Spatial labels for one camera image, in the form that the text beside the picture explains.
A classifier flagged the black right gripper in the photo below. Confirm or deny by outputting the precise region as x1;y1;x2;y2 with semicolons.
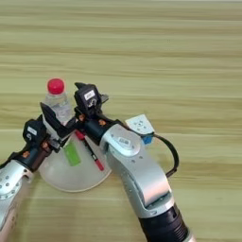
74;81;126;147

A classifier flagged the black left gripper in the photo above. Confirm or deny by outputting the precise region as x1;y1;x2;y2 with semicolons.
9;101;78;173

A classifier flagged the clear bottle with red cap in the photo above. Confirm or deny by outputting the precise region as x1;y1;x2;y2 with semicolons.
42;78;76;127

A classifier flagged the green rectangular block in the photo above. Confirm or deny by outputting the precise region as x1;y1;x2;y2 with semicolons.
62;140;82;167

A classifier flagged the multicoloured puzzle cube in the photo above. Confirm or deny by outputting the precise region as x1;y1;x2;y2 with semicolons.
125;113;156;146

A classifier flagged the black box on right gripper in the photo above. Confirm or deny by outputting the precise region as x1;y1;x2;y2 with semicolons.
74;83;102;117

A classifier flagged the red and black marker pen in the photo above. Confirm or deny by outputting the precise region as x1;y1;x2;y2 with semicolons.
74;129;105;172

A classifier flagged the round white plate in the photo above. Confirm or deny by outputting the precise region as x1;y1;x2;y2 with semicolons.
38;126;113;194

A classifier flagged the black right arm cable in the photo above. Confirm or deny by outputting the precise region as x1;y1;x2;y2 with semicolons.
147;133;181;179

